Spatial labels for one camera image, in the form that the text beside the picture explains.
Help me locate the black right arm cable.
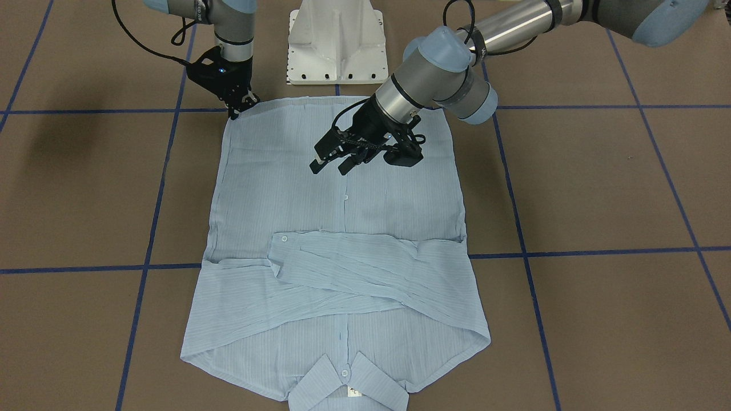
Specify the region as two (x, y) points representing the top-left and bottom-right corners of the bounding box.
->
(110, 0), (198, 65)

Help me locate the light blue button-up shirt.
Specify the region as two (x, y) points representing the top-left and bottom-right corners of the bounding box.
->
(180, 96), (491, 410)

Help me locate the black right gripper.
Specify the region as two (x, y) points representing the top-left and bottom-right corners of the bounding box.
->
(222, 58), (261, 120)

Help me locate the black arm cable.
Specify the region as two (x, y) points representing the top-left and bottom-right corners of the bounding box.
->
(443, 0), (486, 58)
(110, 0), (198, 65)

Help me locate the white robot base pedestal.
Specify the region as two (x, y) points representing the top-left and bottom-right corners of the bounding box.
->
(286, 1), (389, 85)

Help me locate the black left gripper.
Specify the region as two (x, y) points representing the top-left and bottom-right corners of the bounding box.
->
(309, 97), (395, 175)

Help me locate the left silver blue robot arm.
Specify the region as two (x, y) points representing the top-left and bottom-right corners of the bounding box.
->
(309, 1), (708, 175)

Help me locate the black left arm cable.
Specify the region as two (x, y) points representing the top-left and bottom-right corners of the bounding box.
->
(443, 0), (486, 58)

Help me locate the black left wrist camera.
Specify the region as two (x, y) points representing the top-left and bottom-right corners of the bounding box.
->
(383, 115), (426, 167)

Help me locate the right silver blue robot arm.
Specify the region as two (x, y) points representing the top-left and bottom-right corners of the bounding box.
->
(144, 1), (259, 120)

